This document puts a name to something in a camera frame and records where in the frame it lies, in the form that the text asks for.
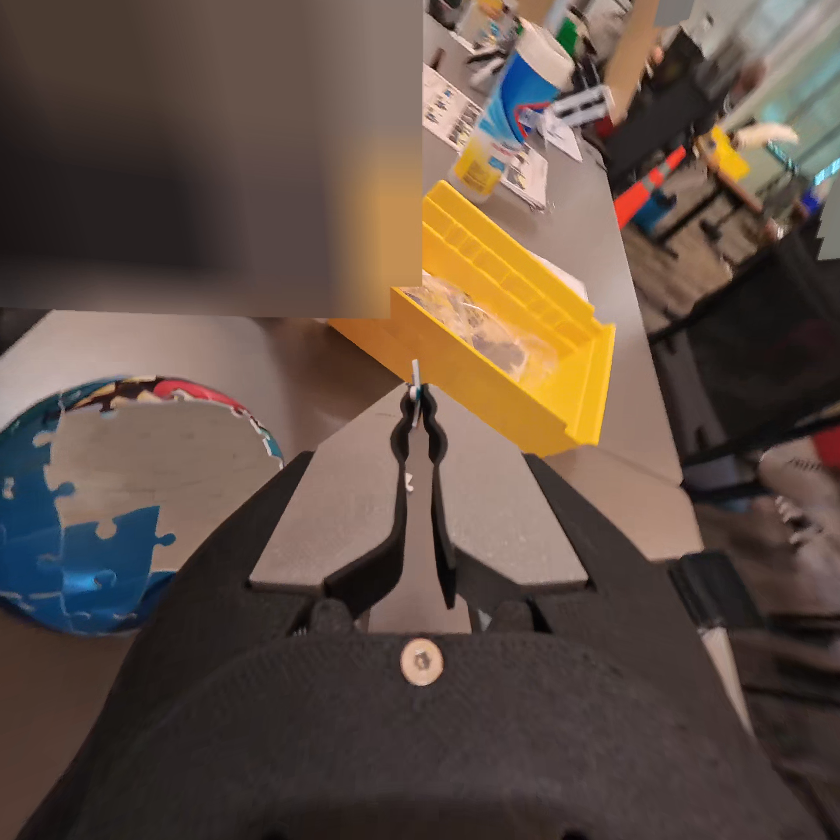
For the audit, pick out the blue floor container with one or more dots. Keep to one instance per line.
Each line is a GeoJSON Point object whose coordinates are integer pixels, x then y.
{"type": "Point", "coordinates": [656, 216]}

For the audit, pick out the white sneaker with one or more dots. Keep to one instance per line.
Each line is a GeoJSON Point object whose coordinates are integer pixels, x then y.
{"type": "Point", "coordinates": [807, 512]}

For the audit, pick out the black battery device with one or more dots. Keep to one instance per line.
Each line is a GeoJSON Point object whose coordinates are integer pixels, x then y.
{"type": "Point", "coordinates": [715, 590]}

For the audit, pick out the clear plastic bag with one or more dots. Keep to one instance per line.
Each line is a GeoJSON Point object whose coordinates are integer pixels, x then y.
{"type": "Point", "coordinates": [485, 328]}

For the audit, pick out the disinfectant wipes canister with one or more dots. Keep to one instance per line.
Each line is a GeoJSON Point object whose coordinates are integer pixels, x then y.
{"type": "Point", "coordinates": [518, 98]}

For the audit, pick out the orange traffic cone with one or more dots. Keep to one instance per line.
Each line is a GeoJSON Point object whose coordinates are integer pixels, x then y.
{"type": "Point", "coordinates": [646, 190]}

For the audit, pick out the printed paper sheet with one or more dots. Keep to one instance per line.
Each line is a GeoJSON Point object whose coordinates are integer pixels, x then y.
{"type": "Point", "coordinates": [446, 108]}
{"type": "Point", "coordinates": [528, 177]}

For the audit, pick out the black office chair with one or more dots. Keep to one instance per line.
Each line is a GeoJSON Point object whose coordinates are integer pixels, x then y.
{"type": "Point", "coordinates": [754, 341]}

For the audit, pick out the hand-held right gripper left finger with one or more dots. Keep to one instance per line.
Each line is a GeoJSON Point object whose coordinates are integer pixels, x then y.
{"type": "Point", "coordinates": [334, 512]}

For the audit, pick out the yellow plastic storage bin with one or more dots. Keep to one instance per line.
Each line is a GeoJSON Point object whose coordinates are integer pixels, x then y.
{"type": "Point", "coordinates": [499, 407]}

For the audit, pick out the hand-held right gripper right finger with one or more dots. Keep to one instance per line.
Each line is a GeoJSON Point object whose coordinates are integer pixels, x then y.
{"type": "Point", "coordinates": [512, 518]}

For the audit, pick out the white folding stand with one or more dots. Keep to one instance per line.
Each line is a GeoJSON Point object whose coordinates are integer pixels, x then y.
{"type": "Point", "coordinates": [577, 105]}

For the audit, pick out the tan desk divider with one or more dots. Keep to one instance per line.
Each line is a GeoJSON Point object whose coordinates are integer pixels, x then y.
{"type": "Point", "coordinates": [633, 59]}

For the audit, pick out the blue puzzle ball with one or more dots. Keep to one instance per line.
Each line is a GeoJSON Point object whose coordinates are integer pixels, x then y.
{"type": "Point", "coordinates": [65, 558]}

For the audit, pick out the small yellow bin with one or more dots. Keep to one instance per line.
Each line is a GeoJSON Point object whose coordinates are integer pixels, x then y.
{"type": "Point", "coordinates": [728, 154]}

